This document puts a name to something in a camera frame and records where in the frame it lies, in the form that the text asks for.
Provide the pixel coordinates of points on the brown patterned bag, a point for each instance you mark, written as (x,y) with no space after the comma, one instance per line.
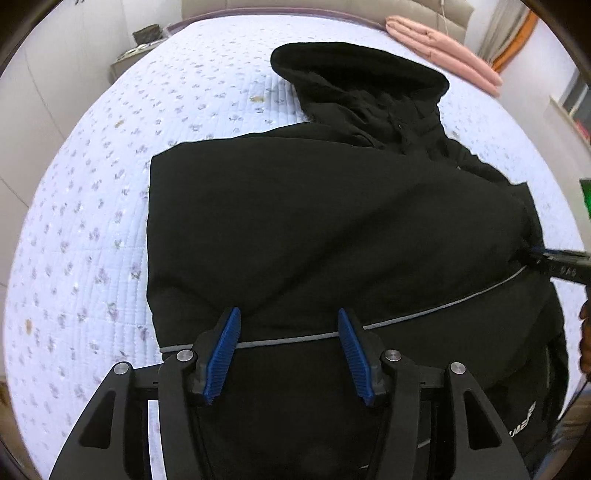
(147,34)

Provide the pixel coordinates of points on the grey bedside table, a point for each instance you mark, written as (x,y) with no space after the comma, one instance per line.
(130,57)

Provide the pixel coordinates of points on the person's right hand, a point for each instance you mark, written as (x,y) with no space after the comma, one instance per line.
(585,342)

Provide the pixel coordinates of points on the orange and beige curtain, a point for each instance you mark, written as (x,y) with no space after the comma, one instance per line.
(511,26)

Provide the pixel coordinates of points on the black hooded jacket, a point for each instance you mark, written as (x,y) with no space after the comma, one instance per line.
(366,205)

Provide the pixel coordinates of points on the white wardrobe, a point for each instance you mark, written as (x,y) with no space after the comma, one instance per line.
(58,72)

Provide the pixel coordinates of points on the beige padded headboard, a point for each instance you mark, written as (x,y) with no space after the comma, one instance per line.
(428,12)

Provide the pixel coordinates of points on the folded pink blanket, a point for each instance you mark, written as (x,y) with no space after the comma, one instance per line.
(445,52)

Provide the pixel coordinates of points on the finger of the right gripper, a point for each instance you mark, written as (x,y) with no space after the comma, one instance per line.
(568,265)

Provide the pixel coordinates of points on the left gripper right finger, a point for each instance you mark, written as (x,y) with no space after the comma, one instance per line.
(468,438)

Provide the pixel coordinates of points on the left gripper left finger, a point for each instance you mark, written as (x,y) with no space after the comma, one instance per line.
(110,438)

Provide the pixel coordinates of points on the window with red decoration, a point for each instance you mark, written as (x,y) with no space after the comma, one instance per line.
(574,106)

